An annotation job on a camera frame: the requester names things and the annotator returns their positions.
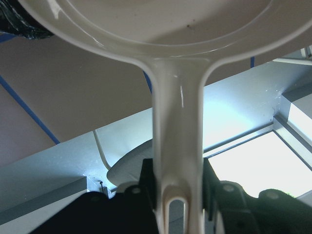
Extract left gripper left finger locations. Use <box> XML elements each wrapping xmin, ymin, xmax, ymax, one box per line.
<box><xmin>32</xmin><ymin>158</ymin><xmax>158</xmax><ymax>234</ymax></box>

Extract beige plastic dustpan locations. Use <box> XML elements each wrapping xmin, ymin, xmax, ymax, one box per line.
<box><xmin>21</xmin><ymin>0</ymin><xmax>312</xmax><ymax>234</ymax></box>

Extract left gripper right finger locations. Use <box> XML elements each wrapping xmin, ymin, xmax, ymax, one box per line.
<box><xmin>203</xmin><ymin>158</ymin><xmax>312</xmax><ymax>234</ymax></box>

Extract black trash bag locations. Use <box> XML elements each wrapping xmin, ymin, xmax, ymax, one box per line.
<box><xmin>0</xmin><ymin>0</ymin><xmax>54</xmax><ymax>39</ymax></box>

